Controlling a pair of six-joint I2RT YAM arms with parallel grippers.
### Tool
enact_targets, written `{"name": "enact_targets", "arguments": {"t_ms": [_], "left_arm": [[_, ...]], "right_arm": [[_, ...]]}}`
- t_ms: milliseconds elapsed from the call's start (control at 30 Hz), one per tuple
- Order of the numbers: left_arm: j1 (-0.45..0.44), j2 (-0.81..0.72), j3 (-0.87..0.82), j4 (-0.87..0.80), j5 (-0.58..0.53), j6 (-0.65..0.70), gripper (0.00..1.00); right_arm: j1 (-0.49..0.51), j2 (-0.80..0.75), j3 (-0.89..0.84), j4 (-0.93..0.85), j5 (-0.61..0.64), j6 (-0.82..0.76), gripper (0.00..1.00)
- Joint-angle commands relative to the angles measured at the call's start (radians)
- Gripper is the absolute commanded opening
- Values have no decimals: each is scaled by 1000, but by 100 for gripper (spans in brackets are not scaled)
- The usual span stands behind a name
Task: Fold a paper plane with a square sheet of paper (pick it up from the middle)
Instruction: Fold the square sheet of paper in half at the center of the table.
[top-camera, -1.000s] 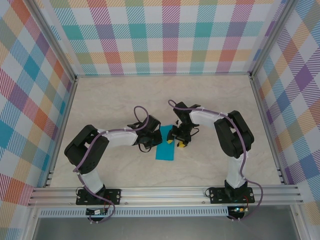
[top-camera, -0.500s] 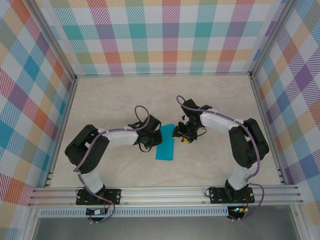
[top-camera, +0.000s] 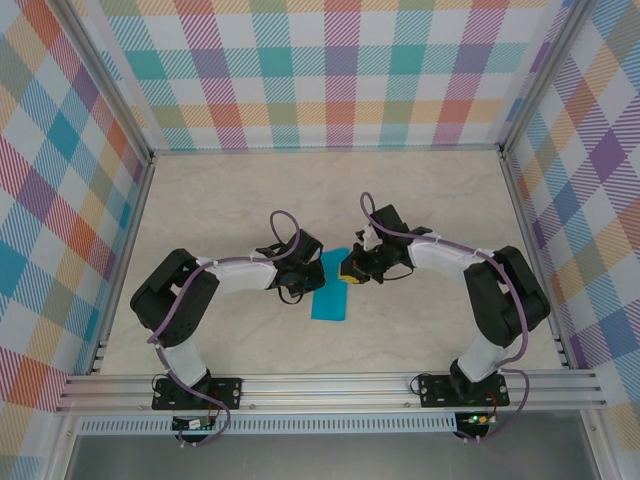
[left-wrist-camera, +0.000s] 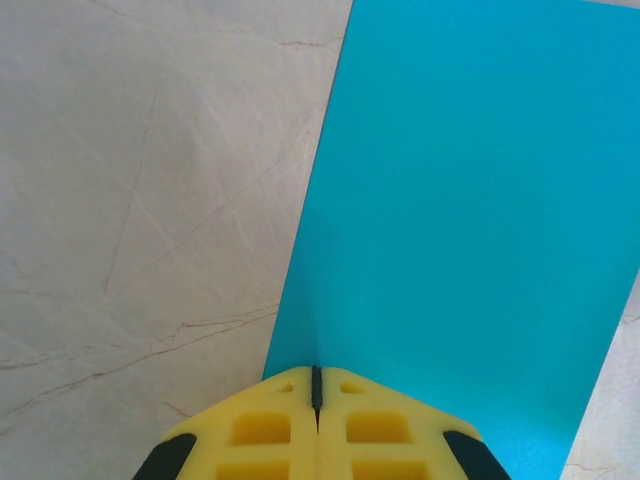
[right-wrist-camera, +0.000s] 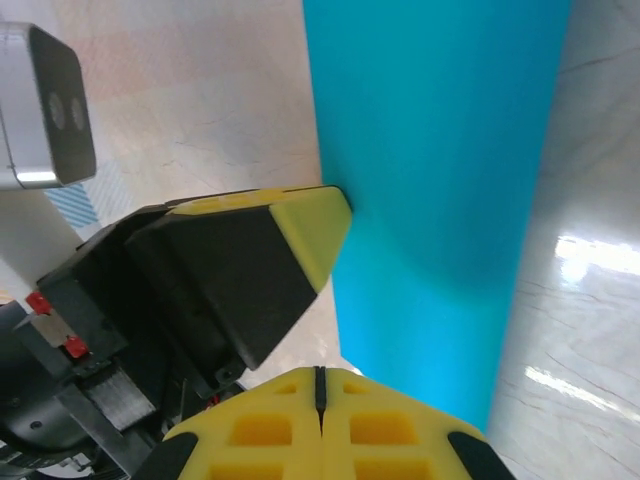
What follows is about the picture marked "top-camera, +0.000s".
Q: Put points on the blue square paper sheet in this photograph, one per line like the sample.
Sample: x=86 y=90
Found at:
x=330 y=305

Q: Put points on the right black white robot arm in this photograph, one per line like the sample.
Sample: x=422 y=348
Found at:
x=490 y=310

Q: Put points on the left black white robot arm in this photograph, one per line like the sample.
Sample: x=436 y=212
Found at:
x=150 y=300

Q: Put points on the grey metal panel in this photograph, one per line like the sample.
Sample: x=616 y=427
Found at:
x=325 y=457

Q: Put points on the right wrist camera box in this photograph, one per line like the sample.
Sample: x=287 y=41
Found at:
x=368 y=241

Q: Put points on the aluminium mounting rail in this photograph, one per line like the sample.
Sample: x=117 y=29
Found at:
x=325 y=392

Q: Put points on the aluminium frame cross bar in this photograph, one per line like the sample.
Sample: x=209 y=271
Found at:
x=325 y=148

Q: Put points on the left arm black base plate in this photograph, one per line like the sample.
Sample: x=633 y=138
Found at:
x=230 y=392

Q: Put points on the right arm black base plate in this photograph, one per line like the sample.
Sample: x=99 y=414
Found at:
x=432 y=392

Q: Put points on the aluminium side rail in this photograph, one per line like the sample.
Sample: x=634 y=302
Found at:
x=535 y=260
x=122 y=265

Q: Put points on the aluminium frame post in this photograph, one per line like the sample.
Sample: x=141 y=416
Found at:
x=107 y=80
x=542 y=75

